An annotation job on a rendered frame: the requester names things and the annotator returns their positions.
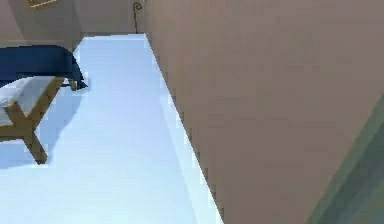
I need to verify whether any thin brown curled floor lamp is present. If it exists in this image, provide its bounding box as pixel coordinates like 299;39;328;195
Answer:
132;1;144;35

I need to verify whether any wooden bench with grey seat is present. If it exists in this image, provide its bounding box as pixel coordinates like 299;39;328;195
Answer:
0;75;66;166

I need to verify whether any green room door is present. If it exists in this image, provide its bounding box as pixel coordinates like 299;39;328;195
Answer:
305;93;384;224

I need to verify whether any gold framed wall picture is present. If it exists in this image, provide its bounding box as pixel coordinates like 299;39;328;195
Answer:
26;0;59;9

